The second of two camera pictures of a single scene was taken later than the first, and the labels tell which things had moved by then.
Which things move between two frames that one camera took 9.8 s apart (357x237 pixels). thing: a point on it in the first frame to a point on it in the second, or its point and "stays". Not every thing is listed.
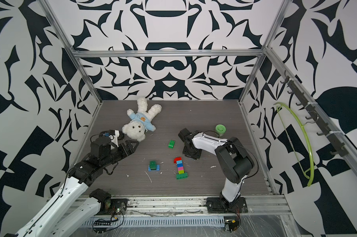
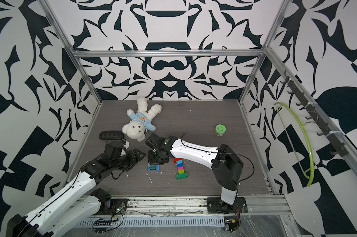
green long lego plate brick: x=178 y=176 stays
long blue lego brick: x=158 y=168 stays
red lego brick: x=177 y=159 stays
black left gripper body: x=122 y=152 to x=131 y=160
